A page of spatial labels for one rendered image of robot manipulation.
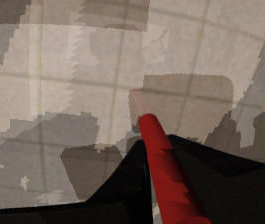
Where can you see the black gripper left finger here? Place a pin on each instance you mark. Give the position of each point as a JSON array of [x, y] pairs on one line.
[[125, 198]]

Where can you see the red peg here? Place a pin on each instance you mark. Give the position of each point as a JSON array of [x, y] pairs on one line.
[[176, 196]]

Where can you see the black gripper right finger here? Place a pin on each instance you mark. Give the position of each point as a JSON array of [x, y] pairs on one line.
[[231, 188]]

